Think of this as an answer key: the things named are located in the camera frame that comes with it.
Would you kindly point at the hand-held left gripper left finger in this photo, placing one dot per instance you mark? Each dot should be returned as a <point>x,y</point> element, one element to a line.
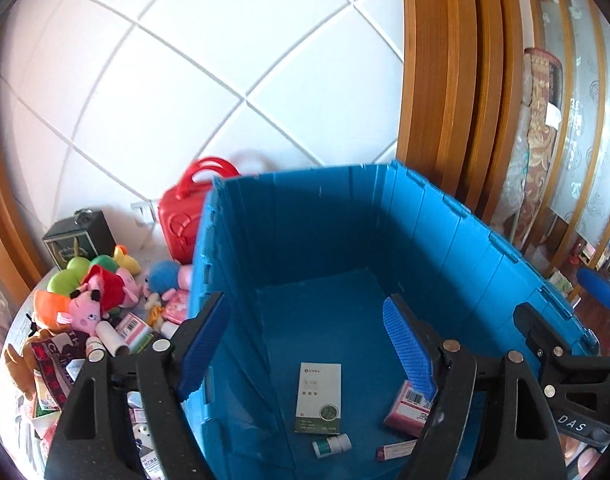
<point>205,350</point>

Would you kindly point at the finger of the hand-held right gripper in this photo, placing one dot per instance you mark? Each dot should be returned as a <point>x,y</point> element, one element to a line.
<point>535,330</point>

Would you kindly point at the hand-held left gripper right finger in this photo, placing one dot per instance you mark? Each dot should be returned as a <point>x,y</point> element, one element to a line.
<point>407,350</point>

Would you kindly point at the blue plastic crate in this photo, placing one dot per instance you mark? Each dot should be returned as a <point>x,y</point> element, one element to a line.
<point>460,240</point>

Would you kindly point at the brown plush toy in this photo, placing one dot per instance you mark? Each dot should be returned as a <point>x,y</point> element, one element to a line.
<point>20,365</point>

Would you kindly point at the grey desktop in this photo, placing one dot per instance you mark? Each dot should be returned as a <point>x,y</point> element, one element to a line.
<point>16,322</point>

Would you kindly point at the person's right hand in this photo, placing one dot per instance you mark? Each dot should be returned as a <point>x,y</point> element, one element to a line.
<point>577,457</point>

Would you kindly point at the pink tissue packet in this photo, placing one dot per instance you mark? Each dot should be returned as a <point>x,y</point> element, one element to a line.
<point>177,307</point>

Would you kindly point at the pink barcode packet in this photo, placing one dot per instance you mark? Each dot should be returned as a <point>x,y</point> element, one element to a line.
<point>402,415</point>

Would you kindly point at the pink white barcode box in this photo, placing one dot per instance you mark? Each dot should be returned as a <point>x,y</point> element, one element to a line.
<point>134,329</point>

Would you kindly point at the blue chair seat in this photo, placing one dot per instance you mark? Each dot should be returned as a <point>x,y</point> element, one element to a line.
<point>597,285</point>

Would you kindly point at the blue pink pig plush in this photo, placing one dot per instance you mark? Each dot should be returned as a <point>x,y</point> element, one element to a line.
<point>162,277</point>

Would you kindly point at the white cardboard tube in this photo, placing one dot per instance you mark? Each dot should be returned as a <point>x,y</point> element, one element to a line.
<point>112,337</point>
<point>95,347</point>

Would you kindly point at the small pink pig plush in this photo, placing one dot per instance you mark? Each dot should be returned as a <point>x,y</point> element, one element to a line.
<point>135,287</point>

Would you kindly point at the white green-label medicine box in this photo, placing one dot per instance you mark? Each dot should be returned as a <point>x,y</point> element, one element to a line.
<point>317,395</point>

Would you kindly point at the red ointment box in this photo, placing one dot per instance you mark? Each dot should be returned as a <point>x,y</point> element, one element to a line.
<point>392,451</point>

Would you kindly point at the red dress plush toy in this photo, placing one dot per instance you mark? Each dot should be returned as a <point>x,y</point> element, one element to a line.
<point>107,282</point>

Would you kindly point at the yellow duck plush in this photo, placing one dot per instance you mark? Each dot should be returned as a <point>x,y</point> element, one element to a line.
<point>125,260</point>

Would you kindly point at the small white medicine bottle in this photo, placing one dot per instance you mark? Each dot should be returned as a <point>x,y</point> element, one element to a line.
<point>332,445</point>

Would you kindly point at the pink pig plush black ears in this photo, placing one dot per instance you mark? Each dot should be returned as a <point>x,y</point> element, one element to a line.
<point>82,310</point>

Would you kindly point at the red carry case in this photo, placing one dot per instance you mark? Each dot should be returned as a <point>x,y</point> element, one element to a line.
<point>177,220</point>

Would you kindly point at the red plaid cloth item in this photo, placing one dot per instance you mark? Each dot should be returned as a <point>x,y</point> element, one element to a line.
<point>55,370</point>

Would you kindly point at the green plush toy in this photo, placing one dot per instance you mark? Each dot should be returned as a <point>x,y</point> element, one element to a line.
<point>67,275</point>

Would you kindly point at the orange plush toy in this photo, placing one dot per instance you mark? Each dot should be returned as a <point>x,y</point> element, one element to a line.
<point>47,310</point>

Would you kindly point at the black gift box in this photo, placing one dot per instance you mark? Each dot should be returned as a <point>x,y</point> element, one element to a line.
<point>85,240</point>

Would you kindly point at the rolled patterned carpet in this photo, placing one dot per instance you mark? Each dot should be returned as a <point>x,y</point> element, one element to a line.
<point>537,135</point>

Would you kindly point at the frosted glass door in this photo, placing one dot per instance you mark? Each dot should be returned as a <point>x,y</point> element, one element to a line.
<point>585,110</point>

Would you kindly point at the white wall socket panel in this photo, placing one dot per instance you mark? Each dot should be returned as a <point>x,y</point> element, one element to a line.
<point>144,212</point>

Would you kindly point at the wooden frame post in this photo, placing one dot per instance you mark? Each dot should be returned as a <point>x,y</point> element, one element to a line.
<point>450,85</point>
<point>5,185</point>

